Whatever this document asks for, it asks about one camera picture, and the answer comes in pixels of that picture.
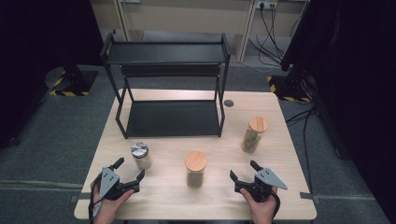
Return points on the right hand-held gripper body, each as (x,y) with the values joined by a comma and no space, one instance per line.
(264,182)

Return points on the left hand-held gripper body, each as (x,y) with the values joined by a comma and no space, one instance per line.
(109,183)

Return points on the glass jar with metal lid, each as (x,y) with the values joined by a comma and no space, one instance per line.
(139,150)

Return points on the wooden-lid glass jar brown spices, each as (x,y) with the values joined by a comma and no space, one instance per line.
(195,161)

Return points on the wooden-lid glass jar green herbs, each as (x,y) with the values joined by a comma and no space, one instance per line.
(258,123)

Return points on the black metal shelf rack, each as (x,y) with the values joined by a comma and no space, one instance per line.
(172,118)

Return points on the person's left hand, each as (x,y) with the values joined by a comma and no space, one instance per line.
(107,210)

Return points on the person's right hand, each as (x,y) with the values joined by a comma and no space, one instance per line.
(263,211)

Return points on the grey floor tape marker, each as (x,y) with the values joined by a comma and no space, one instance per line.
(81,196)
(309,197)

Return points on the dark round table grommet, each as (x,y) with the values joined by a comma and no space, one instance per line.
(229,103)

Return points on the striped stand base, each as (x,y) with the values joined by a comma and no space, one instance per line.
(77,84)
(289,90)

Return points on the dark curtain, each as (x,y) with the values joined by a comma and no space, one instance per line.
(358,77)
(37,56)

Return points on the white desk leg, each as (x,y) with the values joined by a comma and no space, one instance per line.
(122,18)
(247,31)

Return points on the white wall socket strip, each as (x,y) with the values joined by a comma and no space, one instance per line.
(266,3)

